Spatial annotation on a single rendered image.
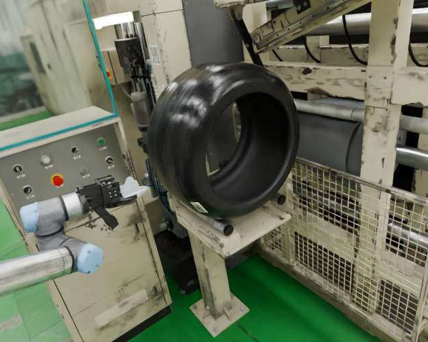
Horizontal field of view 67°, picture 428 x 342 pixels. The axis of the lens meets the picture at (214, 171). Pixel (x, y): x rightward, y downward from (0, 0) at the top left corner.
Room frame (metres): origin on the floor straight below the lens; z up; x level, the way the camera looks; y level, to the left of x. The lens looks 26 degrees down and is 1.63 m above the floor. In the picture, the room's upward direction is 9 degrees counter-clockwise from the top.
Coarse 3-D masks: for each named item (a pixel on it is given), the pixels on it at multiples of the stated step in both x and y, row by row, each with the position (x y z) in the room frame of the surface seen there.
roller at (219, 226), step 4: (184, 204) 1.22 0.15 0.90; (196, 212) 1.13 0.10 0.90; (200, 216) 1.11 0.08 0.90; (204, 216) 1.08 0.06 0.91; (204, 220) 1.08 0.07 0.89; (208, 220) 1.06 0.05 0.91; (212, 220) 1.04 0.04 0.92; (216, 220) 1.03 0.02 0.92; (220, 220) 1.03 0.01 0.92; (212, 224) 1.04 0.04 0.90; (216, 224) 1.02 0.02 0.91; (220, 224) 1.00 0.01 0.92; (224, 224) 1.00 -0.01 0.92; (228, 224) 0.99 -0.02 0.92; (216, 228) 1.02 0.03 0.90; (220, 228) 0.99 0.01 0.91; (224, 228) 0.98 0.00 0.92; (228, 228) 0.98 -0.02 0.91; (232, 228) 0.99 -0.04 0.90; (224, 232) 0.97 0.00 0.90; (228, 232) 0.98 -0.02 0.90
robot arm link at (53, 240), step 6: (60, 228) 0.80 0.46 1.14; (48, 234) 0.76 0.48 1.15; (54, 234) 0.76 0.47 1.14; (60, 234) 0.78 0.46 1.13; (42, 240) 0.75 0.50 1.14; (48, 240) 0.75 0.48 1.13; (54, 240) 0.75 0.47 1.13; (60, 240) 0.75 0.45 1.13; (42, 246) 0.75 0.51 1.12; (48, 246) 0.74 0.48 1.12; (54, 246) 0.73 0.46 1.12
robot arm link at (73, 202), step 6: (66, 198) 0.82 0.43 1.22; (72, 198) 0.82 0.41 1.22; (78, 198) 0.83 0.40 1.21; (66, 204) 0.80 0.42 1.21; (72, 204) 0.81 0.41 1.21; (78, 204) 0.81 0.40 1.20; (72, 210) 0.80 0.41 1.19; (78, 210) 0.81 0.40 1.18; (72, 216) 0.80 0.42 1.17; (78, 216) 0.82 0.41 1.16
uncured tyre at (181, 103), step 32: (224, 64) 1.12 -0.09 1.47; (256, 64) 1.16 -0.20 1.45; (160, 96) 1.15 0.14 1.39; (192, 96) 1.00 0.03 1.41; (224, 96) 1.00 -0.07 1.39; (256, 96) 1.38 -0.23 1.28; (288, 96) 1.15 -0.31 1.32; (160, 128) 1.04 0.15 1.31; (192, 128) 0.95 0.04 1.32; (256, 128) 1.40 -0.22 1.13; (288, 128) 1.16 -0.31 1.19; (160, 160) 1.01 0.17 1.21; (192, 160) 0.93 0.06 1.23; (256, 160) 1.34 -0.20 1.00; (288, 160) 1.13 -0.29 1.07; (192, 192) 0.93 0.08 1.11; (224, 192) 1.25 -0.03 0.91; (256, 192) 1.18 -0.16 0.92
